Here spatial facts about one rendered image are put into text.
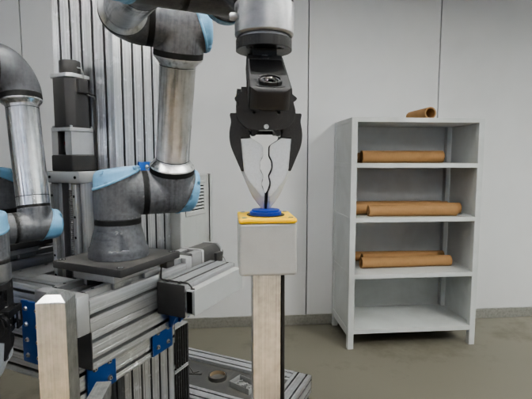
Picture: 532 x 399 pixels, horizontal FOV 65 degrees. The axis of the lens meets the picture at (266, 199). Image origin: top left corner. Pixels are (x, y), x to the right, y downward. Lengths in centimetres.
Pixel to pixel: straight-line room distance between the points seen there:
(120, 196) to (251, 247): 63
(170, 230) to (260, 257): 104
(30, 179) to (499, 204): 333
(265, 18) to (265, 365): 43
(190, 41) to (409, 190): 264
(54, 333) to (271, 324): 26
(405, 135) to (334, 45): 86
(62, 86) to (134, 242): 51
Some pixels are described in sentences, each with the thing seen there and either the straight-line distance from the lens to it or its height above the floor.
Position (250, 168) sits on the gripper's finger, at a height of 128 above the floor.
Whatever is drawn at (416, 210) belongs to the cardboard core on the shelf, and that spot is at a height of 93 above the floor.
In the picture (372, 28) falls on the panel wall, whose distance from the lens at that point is 343.
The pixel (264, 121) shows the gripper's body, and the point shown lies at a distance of 52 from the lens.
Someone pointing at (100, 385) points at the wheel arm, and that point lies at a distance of 97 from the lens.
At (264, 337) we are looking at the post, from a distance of 56.
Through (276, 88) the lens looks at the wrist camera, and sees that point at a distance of 45.
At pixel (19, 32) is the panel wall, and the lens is 353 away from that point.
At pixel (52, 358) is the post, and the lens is 60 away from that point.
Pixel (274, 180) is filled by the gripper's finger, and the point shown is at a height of 126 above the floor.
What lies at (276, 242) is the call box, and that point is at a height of 119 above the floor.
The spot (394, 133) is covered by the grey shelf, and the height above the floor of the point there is 147.
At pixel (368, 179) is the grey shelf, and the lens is 329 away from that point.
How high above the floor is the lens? 129
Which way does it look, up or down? 6 degrees down
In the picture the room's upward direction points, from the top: straight up
